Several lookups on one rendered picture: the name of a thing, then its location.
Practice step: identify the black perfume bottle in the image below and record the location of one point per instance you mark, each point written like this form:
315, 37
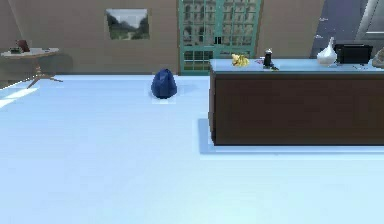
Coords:
268, 58

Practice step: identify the blue bean bag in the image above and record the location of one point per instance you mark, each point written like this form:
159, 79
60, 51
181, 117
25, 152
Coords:
163, 84

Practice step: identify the yellow toy figure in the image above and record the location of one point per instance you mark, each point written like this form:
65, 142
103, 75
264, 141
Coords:
240, 60

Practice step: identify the teal glazed door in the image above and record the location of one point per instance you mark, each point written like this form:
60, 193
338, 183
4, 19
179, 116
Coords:
218, 33

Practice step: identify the dark brown counter cabinet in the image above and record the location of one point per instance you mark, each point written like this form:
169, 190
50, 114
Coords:
293, 106

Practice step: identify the framed landscape picture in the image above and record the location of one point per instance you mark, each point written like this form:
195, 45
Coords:
127, 24

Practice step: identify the white teardrop vase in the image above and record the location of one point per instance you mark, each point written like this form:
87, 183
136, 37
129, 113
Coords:
327, 55

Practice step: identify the round pale side table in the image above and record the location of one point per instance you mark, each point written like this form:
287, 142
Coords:
36, 55

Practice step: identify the black box appliance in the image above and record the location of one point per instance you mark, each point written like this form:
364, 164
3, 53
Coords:
353, 54

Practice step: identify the small dark green object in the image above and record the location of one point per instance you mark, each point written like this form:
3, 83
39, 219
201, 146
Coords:
14, 50

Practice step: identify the grey rock-like object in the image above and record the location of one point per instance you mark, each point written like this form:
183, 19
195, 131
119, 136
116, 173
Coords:
379, 59

